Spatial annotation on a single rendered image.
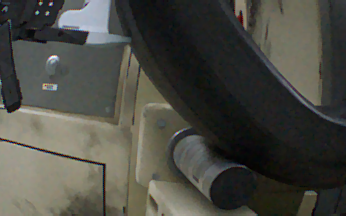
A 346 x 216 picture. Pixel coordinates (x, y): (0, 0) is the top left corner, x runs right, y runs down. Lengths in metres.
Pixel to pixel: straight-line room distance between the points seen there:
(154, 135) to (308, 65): 0.23
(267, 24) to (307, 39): 0.07
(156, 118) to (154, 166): 0.05
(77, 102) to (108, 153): 0.09
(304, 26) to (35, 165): 0.52
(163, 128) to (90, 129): 0.29
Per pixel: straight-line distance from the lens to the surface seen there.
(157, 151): 1.32
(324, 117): 0.99
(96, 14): 1.06
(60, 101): 1.64
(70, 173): 1.60
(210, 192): 0.98
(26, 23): 1.05
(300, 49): 1.36
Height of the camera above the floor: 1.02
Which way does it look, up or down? 3 degrees down
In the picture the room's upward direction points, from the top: 7 degrees clockwise
